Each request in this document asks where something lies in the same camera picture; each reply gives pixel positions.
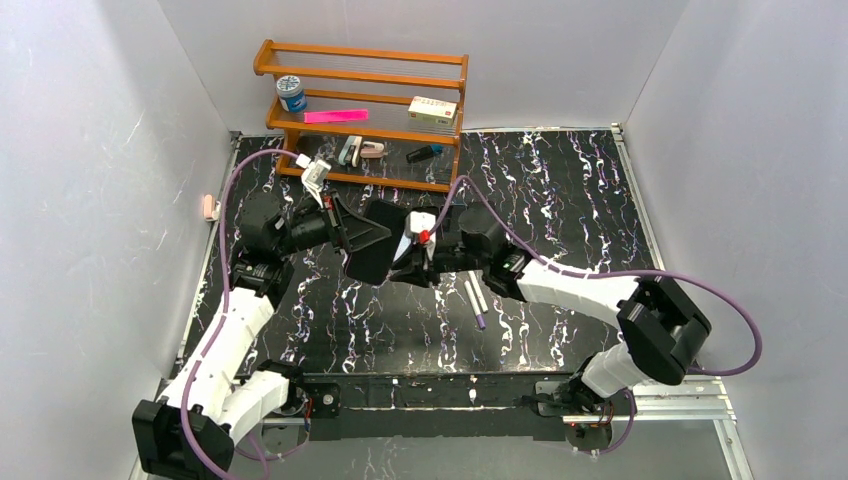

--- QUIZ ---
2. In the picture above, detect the pink wall clip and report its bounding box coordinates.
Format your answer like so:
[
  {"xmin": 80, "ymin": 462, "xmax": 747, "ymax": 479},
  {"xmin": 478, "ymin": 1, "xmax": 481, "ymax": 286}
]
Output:
[{"xmin": 202, "ymin": 194, "xmax": 220, "ymax": 222}]

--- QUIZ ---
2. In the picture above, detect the blue white round jar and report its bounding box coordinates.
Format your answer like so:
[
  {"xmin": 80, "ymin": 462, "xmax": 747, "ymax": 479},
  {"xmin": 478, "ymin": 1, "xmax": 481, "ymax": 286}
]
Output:
[{"xmin": 275, "ymin": 75, "xmax": 307, "ymax": 113}]

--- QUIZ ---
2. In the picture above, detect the purple cable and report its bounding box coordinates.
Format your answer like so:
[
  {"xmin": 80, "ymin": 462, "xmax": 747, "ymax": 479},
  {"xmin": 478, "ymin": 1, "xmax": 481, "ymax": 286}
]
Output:
[
  {"xmin": 180, "ymin": 148, "xmax": 313, "ymax": 480},
  {"xmin": 427, "ymin": 175, "xmax": 763, "ymax": 458}
]

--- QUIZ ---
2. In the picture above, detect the aluminium front rail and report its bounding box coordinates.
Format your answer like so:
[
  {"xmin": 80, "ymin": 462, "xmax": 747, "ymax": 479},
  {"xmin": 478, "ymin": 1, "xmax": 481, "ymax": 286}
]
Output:
[{"xmin": 148, "ymin": 374, "xmax": 737, "ymax": 425}]

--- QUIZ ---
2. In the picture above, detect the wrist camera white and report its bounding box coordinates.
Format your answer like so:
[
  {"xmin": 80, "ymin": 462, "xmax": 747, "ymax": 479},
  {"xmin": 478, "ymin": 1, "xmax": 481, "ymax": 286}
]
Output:
[
  {"xmin": 405, "ymin": 211, "xmax": 437, "ymax": 245},
  {"xmin": 295, "ymin": 154, "xmax": 331, "ymax": 206}
]

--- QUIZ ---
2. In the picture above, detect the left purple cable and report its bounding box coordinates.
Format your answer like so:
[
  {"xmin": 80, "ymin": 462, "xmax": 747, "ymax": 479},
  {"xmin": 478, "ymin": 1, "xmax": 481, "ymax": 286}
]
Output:
[{"xmin": 180, "ymin": 148, "xmax": 313, "ymax": 480}]

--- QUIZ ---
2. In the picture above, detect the black marker blue cap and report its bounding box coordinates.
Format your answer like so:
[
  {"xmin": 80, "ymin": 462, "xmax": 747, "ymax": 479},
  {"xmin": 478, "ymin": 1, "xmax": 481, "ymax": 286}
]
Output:
[{"xmin": 405, "ymin": 144, "xmax": 444, "ymax": 164}]

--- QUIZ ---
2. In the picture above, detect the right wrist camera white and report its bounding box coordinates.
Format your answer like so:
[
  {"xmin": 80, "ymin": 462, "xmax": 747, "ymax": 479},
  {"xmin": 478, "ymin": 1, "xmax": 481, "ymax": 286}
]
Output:
[{"xmin": 405, "ymin": 211, "xmax": 437, "ymax": 245}]

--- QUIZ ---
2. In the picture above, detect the pink flat strip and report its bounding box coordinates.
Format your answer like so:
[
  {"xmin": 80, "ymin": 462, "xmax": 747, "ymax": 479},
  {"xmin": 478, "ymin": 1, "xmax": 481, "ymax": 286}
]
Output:
[{"xmin": 303, "ymin": 109, "xmax": 369, "ymax": 124}]

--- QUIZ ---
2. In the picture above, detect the white purple marker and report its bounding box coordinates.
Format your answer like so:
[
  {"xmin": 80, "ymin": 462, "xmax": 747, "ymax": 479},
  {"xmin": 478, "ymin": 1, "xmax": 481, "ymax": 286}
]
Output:
[
  {"xmin": 467, "ymin": 271, "xmax": 489, "ymax": 313},
  {"xmin": 463, "ymin": 280, "xmax": 486, "ymax": 331}
]

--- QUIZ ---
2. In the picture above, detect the purple phone black case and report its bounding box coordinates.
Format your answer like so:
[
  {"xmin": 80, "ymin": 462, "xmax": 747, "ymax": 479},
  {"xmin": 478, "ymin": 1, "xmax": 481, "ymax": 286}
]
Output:
[{"xmin": 344, "ymin": 199, "xmax": 410, "ymax": 286}]

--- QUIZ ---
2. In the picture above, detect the white red cardboard box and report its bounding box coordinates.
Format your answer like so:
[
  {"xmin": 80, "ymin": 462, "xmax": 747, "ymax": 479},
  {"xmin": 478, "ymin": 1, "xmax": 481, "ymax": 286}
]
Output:
[{"xmin": 407, "ymin": 96, "xmax": 458, "ymax": 127}]

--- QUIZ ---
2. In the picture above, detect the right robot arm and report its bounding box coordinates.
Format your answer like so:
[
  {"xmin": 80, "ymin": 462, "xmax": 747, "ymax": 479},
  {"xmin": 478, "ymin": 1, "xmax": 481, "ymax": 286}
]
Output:
[{"xmin": 390, "ymin": 202, "xmax": 711, "ymax": 411}]

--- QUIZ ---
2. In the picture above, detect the white purple marker right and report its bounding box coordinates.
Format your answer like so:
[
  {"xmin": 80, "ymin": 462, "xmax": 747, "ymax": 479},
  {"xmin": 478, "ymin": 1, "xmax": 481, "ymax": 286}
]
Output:
[{"xmin": 467, "ymin": 271, "xmax": 489, "ymax": 313}]

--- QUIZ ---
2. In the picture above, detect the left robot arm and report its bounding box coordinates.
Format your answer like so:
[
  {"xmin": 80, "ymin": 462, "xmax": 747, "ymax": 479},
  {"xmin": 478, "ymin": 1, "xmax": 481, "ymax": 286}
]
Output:
[{"xmin": 132, "ymin": 190, "xmax": 408, "ymax": 479}]

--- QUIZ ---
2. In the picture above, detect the pink small stapler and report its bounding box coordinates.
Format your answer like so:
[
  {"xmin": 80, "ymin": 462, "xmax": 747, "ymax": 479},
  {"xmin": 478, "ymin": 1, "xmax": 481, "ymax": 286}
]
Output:
[{"xmin": 359, "ymin": 141, "xmax": 386, "ymax": 159}]

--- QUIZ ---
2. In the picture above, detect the orange wooden shelf rack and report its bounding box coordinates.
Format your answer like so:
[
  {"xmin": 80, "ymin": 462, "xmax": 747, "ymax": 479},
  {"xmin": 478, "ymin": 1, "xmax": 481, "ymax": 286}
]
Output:
[{"xmin": 253, "ymin": 39, "xmax": 469, "ymax": 193}]

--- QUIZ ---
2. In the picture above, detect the white purple marker left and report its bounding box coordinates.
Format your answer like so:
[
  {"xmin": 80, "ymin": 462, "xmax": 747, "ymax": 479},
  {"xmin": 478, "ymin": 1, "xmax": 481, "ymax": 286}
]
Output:
[{"xmin": 463, "ymin": 280, "xmax": 486, "ymax": 331}]

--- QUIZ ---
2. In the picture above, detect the teal white stapler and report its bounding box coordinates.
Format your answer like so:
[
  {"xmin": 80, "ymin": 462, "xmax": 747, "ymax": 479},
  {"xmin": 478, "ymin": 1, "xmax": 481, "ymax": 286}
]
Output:
[{"xmin": 337, "ymin": 136, "xmax": 363, "ymax": 168}]

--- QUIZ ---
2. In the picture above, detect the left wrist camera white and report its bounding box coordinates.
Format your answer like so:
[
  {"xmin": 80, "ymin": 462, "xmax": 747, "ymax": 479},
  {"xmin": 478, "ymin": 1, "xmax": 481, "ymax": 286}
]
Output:
[{"xmin": 295, "ymin": 154, "xmax": 331, "ymax": 206}]

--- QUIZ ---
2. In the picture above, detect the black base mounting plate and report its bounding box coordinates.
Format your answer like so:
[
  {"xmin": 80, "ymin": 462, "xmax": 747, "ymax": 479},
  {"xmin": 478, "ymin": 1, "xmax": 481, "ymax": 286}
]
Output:
[{"xmin": 241, "ymin": 374, "xmax": 637, "ymax": 442}]

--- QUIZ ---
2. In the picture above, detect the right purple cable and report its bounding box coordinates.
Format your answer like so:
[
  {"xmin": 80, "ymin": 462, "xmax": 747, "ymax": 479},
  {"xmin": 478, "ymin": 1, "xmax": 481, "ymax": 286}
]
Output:
[{"xmin": 427, "ymin": 175, "xmax": 763, "ymax": 458}]

